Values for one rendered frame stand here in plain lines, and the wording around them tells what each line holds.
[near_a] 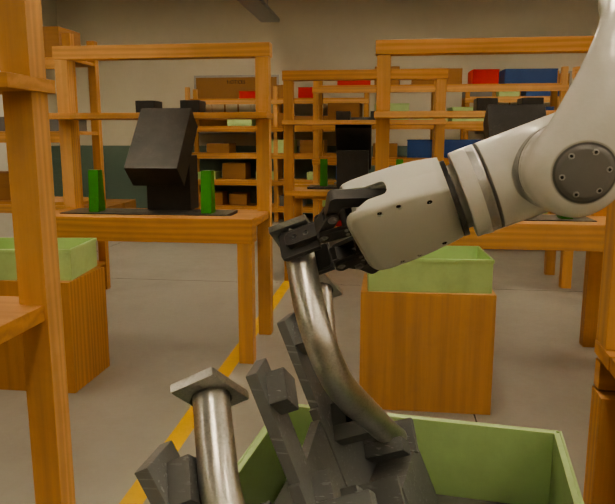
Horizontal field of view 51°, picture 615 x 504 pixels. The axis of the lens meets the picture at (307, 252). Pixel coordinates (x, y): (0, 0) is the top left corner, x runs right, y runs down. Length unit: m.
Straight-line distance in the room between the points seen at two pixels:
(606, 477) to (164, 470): 1.41
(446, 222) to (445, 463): 0.50
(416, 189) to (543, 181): 0.12
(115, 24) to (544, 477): 11.67
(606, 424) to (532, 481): 0.73
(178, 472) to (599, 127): 0.40
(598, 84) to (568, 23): 11.09
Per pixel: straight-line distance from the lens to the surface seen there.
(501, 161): 0.59
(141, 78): 11.99
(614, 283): 1.63
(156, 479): 0.50
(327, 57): 11.26
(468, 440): 1.00
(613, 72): 0.54
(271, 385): 0.64
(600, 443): 1.75
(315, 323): 0.59
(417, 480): 0.95
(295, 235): 0.62
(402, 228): 0.60
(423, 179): 0.59
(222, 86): 11.51
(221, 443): 0.50
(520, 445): 1.00
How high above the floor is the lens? 1.37
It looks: 10 degrees down
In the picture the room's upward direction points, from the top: straight up
